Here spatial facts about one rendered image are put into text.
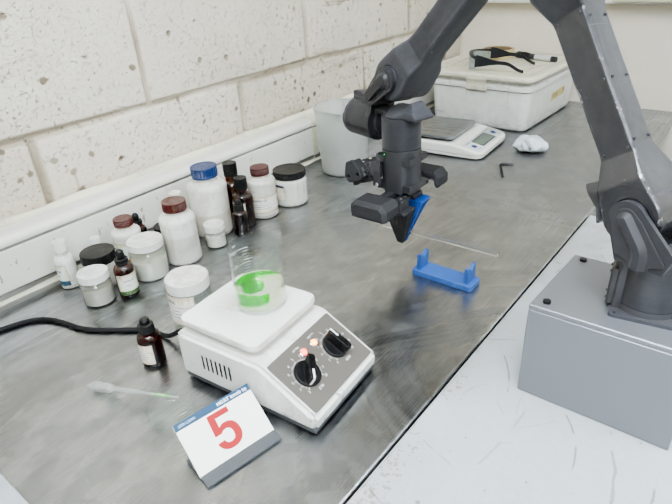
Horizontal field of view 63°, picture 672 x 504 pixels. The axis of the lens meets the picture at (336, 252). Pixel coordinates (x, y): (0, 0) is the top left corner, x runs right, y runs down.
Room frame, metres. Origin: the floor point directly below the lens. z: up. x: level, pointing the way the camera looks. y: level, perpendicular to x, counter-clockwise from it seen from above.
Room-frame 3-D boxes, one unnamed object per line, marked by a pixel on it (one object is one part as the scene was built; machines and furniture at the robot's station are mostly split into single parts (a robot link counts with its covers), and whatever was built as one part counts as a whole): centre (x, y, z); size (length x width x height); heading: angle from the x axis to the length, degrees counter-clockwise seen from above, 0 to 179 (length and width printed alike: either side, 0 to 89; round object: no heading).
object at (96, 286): (0.72, 0.37, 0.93); 0.05 x 0.05 x 0.05
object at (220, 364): (0.54, 0.09, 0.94); 0.22 x 0.13 x 0.08; 55
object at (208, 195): (0.94, 0.23, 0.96); 0.07 x 0.07 x 0.13
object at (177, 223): (0.84, 0.26, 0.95); 0.06 x 0.06 x 0.11
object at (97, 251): (0.78, 0.38, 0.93); 0.05 x 0.05 x 0.06
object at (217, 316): (0.55, 0.11, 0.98); 0.12 x 0.12 x 0.01; 55
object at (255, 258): (0.56, 0.09, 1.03); 0.07 x 0.06 x 0.08; 138
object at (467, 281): (0.72, -0.17, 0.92); 0.10 x 0.03 x 0.04; 50
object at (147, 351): (0.57, 0.24, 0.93); 0.03 x 0.03 x 0.07
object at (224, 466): (0.42, 0.12, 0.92); 0.09 x 0.06 x 0.04; 130
